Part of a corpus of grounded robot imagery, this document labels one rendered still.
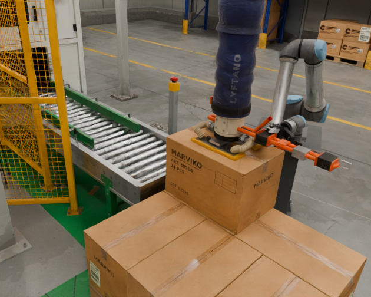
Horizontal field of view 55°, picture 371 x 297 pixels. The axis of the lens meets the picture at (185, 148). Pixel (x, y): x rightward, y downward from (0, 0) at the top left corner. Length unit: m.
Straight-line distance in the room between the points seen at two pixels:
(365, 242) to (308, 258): 1.23
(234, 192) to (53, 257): 1.45
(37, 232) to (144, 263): 1.34
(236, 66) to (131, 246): 1.09
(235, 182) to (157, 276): 0.62
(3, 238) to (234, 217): 1.67
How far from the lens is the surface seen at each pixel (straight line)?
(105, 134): 3.19
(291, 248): 2.08
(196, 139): 2.11
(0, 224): 2.81
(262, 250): 2.02
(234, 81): 1.90
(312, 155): 1.87
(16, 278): 2.73
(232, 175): 1.90
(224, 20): 1.86
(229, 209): 2.02
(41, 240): 2.95
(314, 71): 2.40
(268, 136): 1.95
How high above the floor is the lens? 1.89
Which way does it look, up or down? 27 degrees down
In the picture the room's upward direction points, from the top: 3 degrees clockwise
